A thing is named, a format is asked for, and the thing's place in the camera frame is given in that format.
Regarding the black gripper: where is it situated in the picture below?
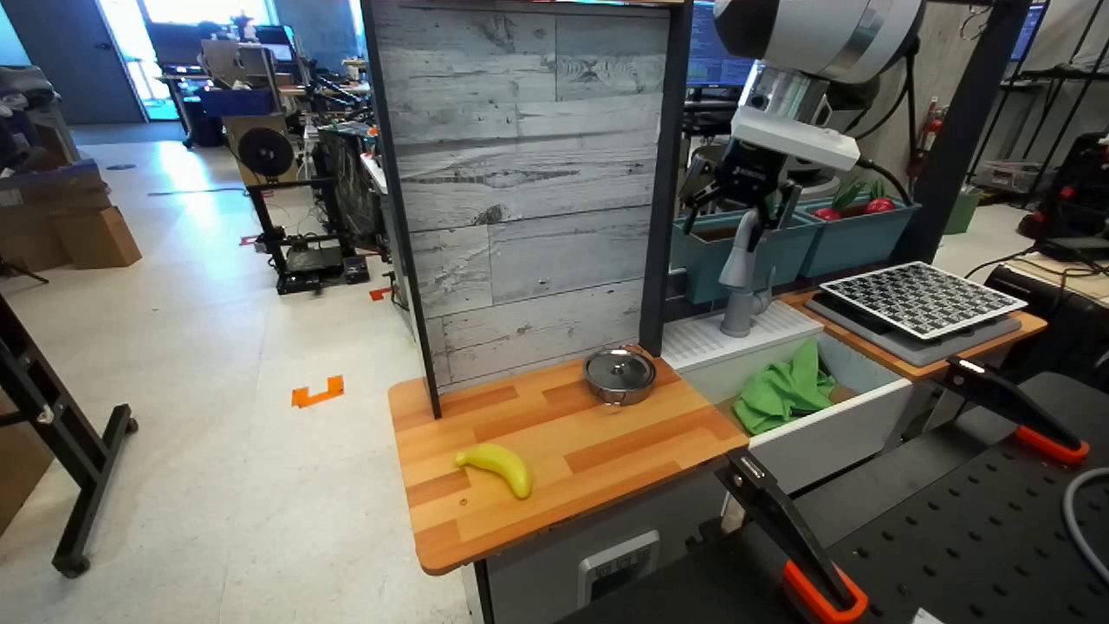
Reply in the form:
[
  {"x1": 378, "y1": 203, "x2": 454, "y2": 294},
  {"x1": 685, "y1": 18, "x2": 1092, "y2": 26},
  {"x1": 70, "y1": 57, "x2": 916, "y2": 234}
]
[{"x1": 713, "y1": 137, "x2": 812, "y2": 242}]

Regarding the grey kitchen faucet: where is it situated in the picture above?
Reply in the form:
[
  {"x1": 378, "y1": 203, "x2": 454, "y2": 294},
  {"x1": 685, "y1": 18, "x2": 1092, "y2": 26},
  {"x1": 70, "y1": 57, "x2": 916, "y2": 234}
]
[{"x1": 717, "y1": 208, "x2": 781, "y2": 340}]

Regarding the teal plastic bin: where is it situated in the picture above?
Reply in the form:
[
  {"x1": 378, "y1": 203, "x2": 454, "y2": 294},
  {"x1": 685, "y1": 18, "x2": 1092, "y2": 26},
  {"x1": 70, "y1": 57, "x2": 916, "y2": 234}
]
[
  {"x1": 795, "y1": 198, "x2": 926, "y2": 284},
  {"x1": 674, "y1": 212, "x2": 825, "y2": 313}
]

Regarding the red object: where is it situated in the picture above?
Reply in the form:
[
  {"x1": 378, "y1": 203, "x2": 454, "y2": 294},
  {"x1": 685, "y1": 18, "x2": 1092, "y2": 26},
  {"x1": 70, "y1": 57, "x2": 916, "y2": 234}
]
[{"x1": 812, "y1": 194, "x2": 901, "y2": 225}]

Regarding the computer monitor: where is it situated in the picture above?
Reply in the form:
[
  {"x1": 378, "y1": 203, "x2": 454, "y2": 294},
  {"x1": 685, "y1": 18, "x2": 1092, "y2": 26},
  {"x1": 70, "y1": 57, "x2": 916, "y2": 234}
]
[{"x1": 685, "y1": 0, "x2": 743, "y2": 94}]

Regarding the green cloth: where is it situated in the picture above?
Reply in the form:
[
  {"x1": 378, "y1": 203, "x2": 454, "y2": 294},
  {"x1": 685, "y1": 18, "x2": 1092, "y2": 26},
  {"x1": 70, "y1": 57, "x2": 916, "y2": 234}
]
[{"x1": 733, "y1": 340, "x2": 838, "y2": 441}]

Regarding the black white checkerboard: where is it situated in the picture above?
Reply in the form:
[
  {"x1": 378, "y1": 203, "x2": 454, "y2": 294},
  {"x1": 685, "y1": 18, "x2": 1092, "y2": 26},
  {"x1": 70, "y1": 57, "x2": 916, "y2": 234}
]
[{"x1": 817, "y1": 258, "x2": 1031, "y2": 345}]

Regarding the round silver metal bowl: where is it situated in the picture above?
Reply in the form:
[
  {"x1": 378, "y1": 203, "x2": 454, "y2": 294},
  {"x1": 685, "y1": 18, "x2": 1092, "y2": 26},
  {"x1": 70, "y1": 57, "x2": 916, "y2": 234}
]
[{"x1": 583, "y1": 344, "x2": 661, "y2": 410}]

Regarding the grey flat tray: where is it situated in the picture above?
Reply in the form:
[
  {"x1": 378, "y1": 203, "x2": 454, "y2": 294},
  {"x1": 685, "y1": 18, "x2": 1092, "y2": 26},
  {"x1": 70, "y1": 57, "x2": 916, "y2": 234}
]
[{"x1": 809, "y1": 286, "x2": 1031, "y2": 372}]

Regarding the small wooden counter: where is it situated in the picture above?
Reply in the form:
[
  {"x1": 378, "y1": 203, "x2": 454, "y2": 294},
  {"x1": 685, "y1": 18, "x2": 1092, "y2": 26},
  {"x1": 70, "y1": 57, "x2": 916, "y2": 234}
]
[{"x1": 787, "y1": 286, "x2": 1049, "y2": 383}]

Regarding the grey wood-pattern back panel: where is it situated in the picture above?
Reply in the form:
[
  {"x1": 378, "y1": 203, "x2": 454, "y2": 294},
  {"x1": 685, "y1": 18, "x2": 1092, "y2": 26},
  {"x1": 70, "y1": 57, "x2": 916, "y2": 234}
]
[{"x1": 360, "y1": 0, "x2": 698, "y2": 421}]

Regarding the white sink basin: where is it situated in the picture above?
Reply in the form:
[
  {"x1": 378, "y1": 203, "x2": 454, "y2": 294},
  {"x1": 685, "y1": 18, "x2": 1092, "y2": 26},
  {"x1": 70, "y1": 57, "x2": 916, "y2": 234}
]
[{"x1": 661, "y1": 302, "x2": 916, "y2": 495}]

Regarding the orange black bar clamp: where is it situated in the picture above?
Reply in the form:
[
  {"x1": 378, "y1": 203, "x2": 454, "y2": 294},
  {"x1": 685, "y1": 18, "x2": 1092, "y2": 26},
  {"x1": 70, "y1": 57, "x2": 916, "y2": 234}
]
[
  {"x1": 934, "y1": 355, "x2": 1092, "y2": 471},
  {"x1": 713, "y1": 450, "x2": 873, "y2": 624}
]

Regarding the striped wooden countertop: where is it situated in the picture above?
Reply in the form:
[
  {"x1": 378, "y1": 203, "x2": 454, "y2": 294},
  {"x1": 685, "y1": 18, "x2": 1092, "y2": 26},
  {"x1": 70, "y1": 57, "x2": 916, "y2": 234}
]
[{"x1": 390, "y1": 350, "x2": 754, "y2": 577}]

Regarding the yellow banana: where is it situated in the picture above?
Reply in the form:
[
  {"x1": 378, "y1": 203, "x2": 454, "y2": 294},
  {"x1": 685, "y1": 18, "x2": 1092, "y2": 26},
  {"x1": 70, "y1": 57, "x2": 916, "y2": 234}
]
[{"x1": 452, "y1": 441, "x2": 539, "y2": 501}]

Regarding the black pegboard table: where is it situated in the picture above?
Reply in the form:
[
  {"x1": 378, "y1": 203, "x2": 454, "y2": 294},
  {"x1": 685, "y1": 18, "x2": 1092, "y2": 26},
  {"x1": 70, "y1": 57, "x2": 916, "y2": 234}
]
[{"x1": 564, "y1": 366, "x2": 1109, "y2": 624}]

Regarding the grey cabinet front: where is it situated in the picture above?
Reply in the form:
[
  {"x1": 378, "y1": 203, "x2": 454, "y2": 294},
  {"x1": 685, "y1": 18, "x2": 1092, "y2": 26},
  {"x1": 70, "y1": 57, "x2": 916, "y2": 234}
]
[{"x1": 476, "y1": 463, "x2": 749, "y2": 624}]

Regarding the black machine cart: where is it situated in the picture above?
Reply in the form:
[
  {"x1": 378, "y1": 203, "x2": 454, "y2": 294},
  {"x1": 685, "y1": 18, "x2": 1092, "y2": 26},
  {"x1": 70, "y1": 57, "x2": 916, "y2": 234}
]
[{"x1": 222, "y1": 106, "x2": 376, "y2": 299}]

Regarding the orange floor tape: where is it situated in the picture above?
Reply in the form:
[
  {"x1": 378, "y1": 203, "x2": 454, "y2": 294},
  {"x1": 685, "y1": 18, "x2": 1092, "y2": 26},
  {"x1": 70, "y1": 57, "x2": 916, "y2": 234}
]
[{"x1": 287, "y1": 375, "x2": 347, "y2": 413}]

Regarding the cluttered background workbench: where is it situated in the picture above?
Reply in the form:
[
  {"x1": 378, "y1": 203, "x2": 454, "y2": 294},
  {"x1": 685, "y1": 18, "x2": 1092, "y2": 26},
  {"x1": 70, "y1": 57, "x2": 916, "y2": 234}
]
[{"x1": 151, "y1": 9, "x2": 319, "y2": 147}]

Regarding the brown cardboard box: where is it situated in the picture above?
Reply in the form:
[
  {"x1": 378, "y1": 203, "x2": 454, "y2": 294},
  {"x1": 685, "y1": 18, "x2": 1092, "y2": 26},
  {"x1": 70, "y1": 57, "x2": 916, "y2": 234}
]
[{"x1": 0, "y1": 202, "x2": 147, "y2": 275}]

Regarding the black floor stand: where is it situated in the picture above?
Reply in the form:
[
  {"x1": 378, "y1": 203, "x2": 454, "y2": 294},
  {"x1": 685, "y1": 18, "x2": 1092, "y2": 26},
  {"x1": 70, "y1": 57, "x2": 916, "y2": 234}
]
[{"x1": 0, "y1": 292, "x2": 142, "y2": 583}]

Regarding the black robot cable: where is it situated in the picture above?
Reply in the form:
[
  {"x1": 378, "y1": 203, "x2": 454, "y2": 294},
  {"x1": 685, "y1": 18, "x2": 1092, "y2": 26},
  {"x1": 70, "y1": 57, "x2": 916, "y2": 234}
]
[{"x1": 849, "y1": 43, "x2": 921, "y2": 214}]

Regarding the black metal frame post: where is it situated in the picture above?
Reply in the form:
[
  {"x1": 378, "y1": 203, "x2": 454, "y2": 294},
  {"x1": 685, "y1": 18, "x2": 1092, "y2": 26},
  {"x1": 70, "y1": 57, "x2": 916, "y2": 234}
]
[{"x1": 897, "y1": 0, "x2": 1035, "y2": 264}]

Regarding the grey cable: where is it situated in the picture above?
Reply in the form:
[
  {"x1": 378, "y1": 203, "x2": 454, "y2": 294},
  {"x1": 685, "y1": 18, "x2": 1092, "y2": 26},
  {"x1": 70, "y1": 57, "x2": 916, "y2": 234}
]
[{"x1": 1062, "y1": 463, "x2": 1109, "y2": 583}]

